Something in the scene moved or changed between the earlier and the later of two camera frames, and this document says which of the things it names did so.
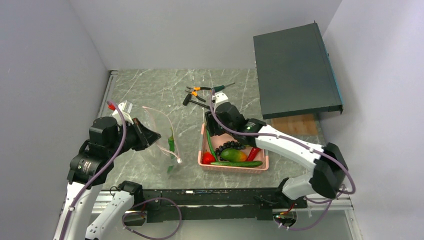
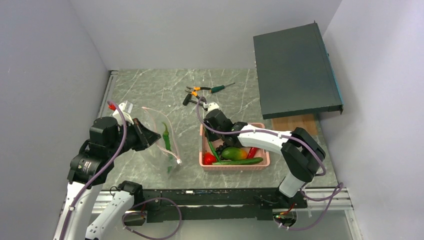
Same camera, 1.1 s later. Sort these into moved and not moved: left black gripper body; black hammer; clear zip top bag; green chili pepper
Moved: green chili pepper
Not moved: black hammer; clear zip top bag; left black gripper body
